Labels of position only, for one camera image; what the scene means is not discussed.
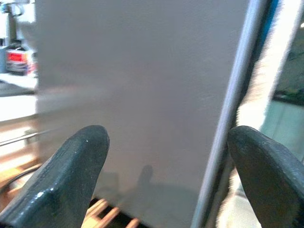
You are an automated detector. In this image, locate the short silver cabinet handle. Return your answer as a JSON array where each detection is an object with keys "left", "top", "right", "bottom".
[{"left": 0, "top": 130, "right": 55, "bottom": 146}]

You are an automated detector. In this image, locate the red printed food package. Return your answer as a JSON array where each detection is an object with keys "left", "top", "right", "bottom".
[{"left": 6, "top": 46, "right": 38, "bottom": 76}]

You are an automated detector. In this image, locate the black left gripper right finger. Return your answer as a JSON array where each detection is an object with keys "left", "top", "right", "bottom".
[{"left": 227, "top": 125, "right": 304, "bottom": 228}]

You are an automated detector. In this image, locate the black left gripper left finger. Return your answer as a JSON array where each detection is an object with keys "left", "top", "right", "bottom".
[{"left": 0, "top": 125, "right": 111, "bottom": 228}]

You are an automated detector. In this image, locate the thin black floor cable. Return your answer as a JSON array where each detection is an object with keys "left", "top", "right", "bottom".
[{"left": 3, "top": 165, "right": 42, "bottom": 187}]

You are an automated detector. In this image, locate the beige kitchen cabinet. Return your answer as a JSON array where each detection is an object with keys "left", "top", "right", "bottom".
[{"left": 0, "top": 114, "right": 40, "bottom": 176}]

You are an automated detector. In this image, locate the mini fridge door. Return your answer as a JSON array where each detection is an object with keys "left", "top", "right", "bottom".
[{"left": 35, "top": 0, "right": 271, "bottom": 228}]

